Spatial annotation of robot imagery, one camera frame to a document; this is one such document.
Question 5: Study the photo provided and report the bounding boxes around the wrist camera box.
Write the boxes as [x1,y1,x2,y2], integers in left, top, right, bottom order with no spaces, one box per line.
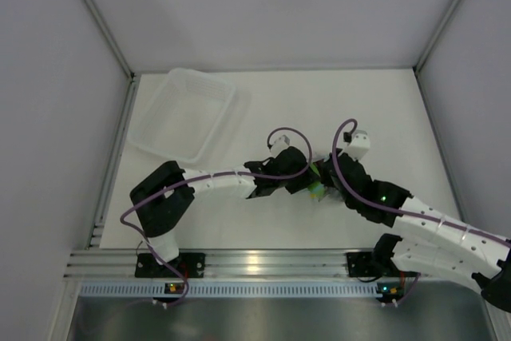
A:
[270,135,290,157]
[343,130,370,161]

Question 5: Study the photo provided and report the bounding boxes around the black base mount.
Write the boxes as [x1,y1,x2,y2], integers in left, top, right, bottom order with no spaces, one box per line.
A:
[347,252,390,280]
[134,252,206,279]

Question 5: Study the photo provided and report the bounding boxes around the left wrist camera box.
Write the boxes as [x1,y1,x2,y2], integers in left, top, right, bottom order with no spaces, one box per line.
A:
[270,135,290,157]

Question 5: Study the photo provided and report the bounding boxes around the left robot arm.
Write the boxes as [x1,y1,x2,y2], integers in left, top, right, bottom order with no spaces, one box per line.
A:
[129,146,318,277]

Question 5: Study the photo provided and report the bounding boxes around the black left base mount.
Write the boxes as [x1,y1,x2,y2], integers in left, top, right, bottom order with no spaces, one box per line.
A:
[134,252,206,279]

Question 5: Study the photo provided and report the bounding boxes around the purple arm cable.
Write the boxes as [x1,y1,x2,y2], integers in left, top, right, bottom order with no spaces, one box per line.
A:
[331,118,511,306]
[121,127,313,306]

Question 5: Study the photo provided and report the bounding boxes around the clear zip top bag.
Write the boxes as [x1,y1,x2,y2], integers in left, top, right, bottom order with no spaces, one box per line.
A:
[307,152,344,203]

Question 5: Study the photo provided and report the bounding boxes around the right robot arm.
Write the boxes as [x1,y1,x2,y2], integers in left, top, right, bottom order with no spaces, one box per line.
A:
[316,153,510,311]

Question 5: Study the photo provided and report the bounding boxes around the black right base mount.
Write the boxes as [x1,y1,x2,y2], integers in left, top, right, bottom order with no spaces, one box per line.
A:
[347,252,390,280]

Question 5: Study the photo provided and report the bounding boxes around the fake green vegetable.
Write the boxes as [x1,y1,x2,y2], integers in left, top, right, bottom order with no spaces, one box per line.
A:
[307,164,326,201]

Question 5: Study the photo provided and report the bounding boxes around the white perforated plastic basket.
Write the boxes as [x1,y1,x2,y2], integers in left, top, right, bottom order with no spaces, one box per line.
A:
[127,68,251,165]

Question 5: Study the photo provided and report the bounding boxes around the aluminium mounting rail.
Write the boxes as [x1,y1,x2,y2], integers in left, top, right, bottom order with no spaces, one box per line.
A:
[63,248,498,278]

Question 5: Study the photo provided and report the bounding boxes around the slotted grey cable duct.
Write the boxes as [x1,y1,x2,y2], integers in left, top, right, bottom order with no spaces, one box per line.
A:
[80,281,384,299]

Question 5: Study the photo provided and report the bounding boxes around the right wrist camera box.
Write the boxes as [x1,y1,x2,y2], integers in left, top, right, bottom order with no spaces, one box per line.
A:
[343,130,370,161]

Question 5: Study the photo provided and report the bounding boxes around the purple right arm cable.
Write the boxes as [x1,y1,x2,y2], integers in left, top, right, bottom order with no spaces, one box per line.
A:
[331,118,511,306]

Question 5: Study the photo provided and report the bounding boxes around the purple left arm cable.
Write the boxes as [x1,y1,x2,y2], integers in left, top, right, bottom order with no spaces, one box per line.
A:
[121,127,313,306]

